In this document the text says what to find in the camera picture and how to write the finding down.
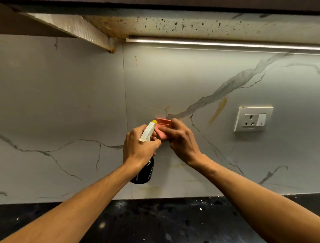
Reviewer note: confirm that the person's right hand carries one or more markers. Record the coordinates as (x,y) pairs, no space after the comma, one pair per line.
(183,145)

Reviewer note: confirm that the person's left hand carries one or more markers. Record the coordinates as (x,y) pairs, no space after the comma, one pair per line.
(136,150)

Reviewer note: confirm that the person's right thumb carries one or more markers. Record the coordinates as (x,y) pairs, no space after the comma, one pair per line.
(167,129)

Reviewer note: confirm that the person's left thumb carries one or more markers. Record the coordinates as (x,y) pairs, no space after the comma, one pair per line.
(155,144)

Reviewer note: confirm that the pink cleaning cloth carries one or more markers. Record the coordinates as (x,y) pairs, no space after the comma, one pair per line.
(163,129)

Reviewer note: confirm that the black spray bottle white nozzle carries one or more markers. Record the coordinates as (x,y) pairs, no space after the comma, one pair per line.
(145,172)

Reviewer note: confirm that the person's right forearm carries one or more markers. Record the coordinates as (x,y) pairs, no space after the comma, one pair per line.
(260,207)

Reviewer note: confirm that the person's left forearm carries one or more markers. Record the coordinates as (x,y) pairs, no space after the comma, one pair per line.
(75,210)

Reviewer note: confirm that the under-cabinet strip light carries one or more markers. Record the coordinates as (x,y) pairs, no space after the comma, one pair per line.
(225,43)

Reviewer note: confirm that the stained overhead cabinet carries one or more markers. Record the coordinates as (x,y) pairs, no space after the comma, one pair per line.
(160,22)

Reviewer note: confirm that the white wall socket with switch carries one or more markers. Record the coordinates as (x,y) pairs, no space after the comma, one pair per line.
(253,119)

